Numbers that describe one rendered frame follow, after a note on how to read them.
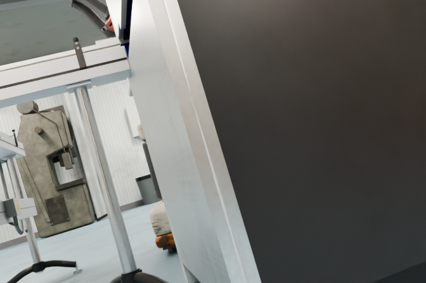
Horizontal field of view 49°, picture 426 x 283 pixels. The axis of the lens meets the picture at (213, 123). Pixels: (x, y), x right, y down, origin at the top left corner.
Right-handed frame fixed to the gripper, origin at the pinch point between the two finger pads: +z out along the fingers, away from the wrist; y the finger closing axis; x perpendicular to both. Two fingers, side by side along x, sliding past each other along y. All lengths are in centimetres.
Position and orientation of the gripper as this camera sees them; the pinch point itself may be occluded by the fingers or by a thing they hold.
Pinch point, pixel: (107, 26)
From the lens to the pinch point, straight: 240.4
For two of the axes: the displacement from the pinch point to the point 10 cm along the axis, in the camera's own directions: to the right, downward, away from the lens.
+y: -7.4, -6.7, -1.2
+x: 6.0, -5.7, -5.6
